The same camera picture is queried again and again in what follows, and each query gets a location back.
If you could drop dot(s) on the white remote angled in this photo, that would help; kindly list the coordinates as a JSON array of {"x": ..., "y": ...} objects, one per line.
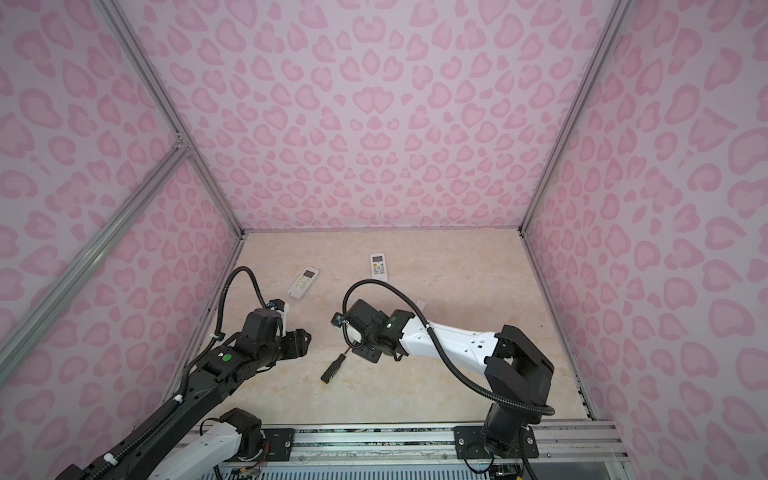
[{"x": 303, "y": 283}]

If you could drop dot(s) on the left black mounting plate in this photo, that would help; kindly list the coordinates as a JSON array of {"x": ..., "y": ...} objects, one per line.
[{"x": 270, "y": 445}]

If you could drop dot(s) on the white remote centre back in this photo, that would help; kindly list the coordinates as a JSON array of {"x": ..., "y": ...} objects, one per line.
[{"x": 378, "y": 267}]

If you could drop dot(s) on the aluminium diagonal frame bar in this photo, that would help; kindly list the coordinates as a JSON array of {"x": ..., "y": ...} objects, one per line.
[{"x": 40, "y": 318}]

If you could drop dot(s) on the black handled screwdriver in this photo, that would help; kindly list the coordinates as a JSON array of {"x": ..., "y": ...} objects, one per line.
[{"x": 335, "y": 366}]

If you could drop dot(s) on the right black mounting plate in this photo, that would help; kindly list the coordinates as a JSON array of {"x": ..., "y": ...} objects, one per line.
[{"x": 472, "y": 443}]

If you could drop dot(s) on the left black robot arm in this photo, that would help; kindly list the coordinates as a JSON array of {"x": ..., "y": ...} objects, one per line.
[{"x": 216, "y": 374}]

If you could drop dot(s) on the aluminium front rail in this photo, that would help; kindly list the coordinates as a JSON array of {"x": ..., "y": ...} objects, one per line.
[{"x": 567, "y": 450}]

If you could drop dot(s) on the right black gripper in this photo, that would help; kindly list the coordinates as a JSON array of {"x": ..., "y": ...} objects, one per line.
[{"x": 362, "y": 351}]

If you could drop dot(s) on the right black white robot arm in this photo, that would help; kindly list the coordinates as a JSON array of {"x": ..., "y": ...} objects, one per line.
[{"x": 518, "y": 373}]

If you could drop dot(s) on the black mounting plate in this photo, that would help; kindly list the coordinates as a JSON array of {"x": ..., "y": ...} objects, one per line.
[
  {"x": 270, "y": 445},
  {"x": 472, "y": 443}
]

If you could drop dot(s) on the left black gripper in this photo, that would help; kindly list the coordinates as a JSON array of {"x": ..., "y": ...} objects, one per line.
[{"x": 298, "y": 342}]

